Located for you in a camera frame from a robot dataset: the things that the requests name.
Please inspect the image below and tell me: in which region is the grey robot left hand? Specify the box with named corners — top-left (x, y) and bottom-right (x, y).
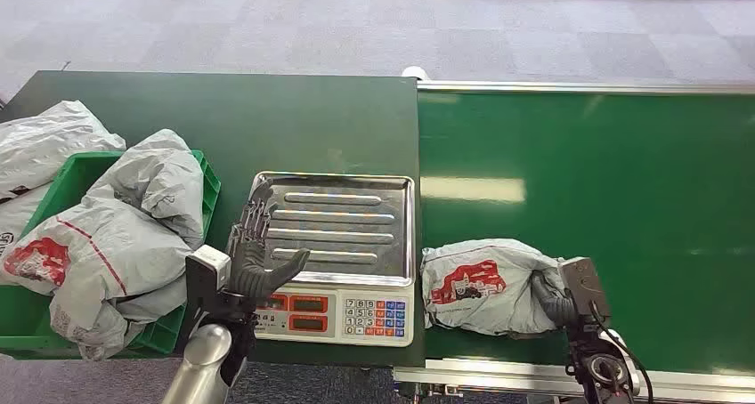
top-left (225, 182), bottom-right (312, 301)

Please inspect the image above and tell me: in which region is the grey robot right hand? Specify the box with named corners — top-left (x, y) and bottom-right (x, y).
top-left (529, 270), bottom-right (578, 330)

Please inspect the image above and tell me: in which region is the green conveyor belt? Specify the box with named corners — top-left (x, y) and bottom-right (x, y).
top-left (417, 90), bottom-right (755, 374)

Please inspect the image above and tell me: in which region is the white scale with steel tray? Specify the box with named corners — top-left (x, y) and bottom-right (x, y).
top-left (239, 171), bottom-right (417, 348)

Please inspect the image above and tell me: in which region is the crumpled plain grey mailer bag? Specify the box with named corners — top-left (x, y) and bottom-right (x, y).
top-left (82, 128), bottom-right (206, 250)

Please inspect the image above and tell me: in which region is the large grey mailer, red stripe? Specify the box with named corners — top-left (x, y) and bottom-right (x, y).
top-left (0, 198), bottom-right (199, 361)

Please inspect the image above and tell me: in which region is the green plastic crate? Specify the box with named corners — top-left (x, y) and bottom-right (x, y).
top-left (0, 149), bottom-right (223, 359)

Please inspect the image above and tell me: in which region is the pale grey mailer bag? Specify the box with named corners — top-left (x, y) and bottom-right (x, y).
top-left (0, 99), bottom-right (126, 255)

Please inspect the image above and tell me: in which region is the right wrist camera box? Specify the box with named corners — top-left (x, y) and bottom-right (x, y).
top-left (556, 256), bottom-right (613, 324)

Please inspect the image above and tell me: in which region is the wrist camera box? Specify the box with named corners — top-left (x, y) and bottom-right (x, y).
top-left (556, 256), bottom-right (613, 324)
top-left (184, 245), bottom-right (232, 319)

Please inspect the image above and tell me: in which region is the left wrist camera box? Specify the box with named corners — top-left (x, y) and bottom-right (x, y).
top-left (184, 245), bottom-right (232, 319)

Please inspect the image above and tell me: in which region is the silver conveyor side rail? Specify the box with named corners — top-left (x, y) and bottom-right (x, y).
top-left (393, 359), bottom-right (755, 404)

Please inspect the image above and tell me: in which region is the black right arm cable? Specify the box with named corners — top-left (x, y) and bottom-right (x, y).
top-left (589, 301), bottom-right (654, 404)

